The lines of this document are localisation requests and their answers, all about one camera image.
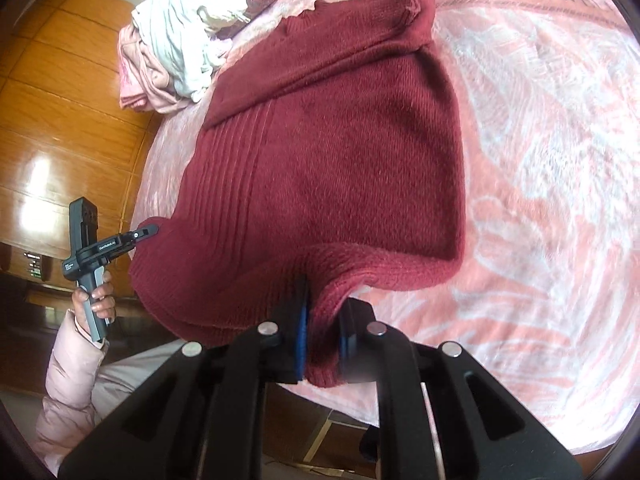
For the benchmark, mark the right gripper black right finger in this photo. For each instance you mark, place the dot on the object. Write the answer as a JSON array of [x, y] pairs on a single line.
[[440, 413]]

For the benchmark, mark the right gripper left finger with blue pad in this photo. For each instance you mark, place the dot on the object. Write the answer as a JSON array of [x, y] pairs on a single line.
[[199, 416]]

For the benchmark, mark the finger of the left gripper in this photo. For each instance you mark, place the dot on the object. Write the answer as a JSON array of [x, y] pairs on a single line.
[[143, 233]]

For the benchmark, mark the dark red knit sweater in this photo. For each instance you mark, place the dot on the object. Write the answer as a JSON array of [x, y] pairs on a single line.
[[331, 151]]

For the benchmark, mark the pink jacket left forearm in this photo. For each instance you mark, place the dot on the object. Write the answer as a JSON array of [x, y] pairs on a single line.
[[67, 414]]

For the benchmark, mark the pink garment on pile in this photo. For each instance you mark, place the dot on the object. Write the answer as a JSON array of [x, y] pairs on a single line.
[[144, 83]]

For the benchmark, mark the cream zippered garment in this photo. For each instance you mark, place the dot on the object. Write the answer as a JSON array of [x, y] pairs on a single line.
[[217, 15]]

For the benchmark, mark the pink patterned bed blanket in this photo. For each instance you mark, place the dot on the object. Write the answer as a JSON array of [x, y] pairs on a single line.
[[547, 294]]

